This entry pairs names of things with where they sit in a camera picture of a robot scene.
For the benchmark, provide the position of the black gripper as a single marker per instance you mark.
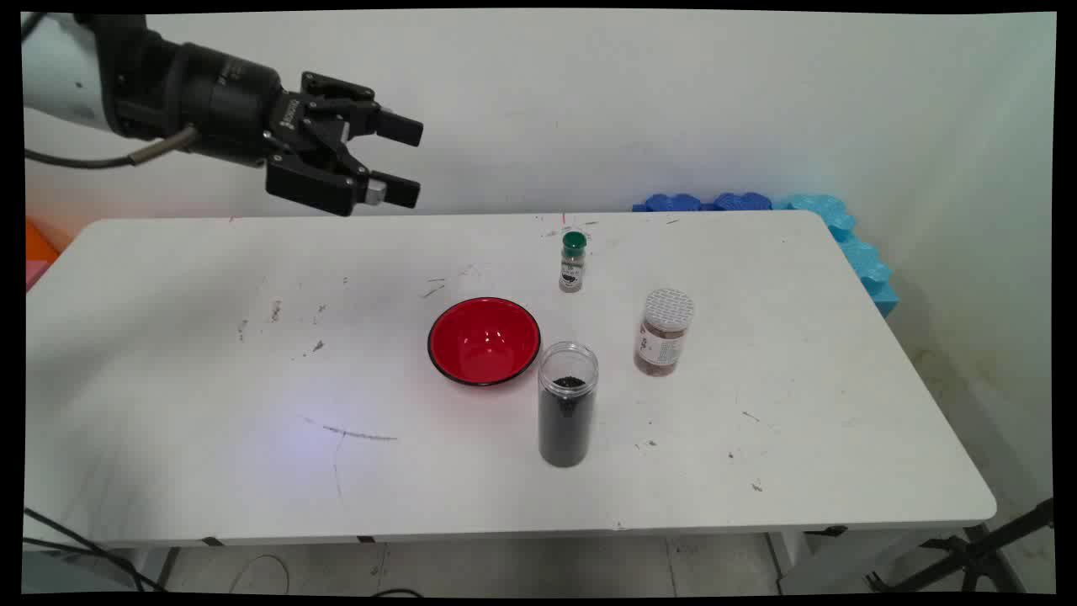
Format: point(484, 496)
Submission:
point(296, 122)

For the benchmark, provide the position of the clear plastic jar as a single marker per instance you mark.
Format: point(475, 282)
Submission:
point(568, 362)

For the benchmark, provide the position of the black seeds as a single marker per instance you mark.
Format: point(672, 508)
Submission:
point(568, 429)

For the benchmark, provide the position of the red bowl with black rim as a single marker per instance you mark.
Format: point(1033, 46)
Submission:
point(484, 341)

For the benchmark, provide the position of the small green-capped spice bottle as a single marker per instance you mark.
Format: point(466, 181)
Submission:
point(572, 269)

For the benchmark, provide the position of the dark blue foam block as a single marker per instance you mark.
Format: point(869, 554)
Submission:
point(669, 203)
point(742, 201)

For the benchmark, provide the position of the orange foam mat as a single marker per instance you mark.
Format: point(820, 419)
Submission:
point(38, 240)

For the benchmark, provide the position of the pink foam mat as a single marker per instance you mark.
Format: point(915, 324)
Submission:
point(35, 273)

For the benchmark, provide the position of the nut jar with white lid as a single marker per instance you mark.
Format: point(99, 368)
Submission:
point(663, 337)

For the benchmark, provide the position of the cyan foam block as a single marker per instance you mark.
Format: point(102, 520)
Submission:
point(816, 215)
point(871, 269)

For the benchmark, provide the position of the white table leg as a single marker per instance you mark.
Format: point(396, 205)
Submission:
point(787, 555)

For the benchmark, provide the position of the black tripod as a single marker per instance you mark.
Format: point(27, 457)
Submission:
point(976, 551)

